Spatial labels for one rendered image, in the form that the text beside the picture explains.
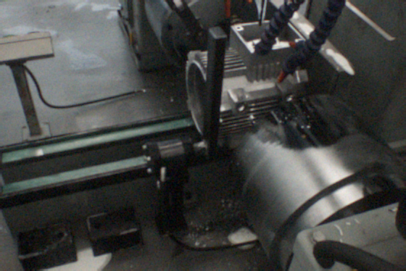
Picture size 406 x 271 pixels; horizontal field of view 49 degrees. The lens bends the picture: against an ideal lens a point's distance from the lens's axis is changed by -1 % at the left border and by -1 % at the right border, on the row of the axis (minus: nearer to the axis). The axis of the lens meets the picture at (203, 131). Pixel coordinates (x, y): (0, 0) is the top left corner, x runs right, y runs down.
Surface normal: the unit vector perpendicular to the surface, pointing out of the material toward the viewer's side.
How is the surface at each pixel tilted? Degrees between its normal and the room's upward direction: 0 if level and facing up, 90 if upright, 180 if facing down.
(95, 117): 0
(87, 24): 0
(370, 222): 0
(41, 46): 52
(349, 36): 90
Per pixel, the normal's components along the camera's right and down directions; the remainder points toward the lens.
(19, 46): 0.28, 0.06
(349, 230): 0.04, -0.73
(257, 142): -0.70, -0.32
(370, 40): -0.95, 0.19
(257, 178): -0.84, -0.13
